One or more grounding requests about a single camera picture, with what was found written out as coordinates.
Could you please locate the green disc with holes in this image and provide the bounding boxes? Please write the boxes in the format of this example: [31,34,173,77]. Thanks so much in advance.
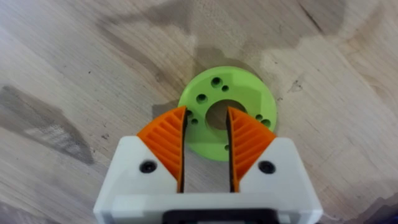
[177,65,277,162]

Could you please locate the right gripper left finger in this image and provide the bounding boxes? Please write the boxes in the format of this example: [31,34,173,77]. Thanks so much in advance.
[99,105,188,197]

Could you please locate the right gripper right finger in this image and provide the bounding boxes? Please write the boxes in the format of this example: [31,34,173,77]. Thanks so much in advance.
[225,106,315,197]

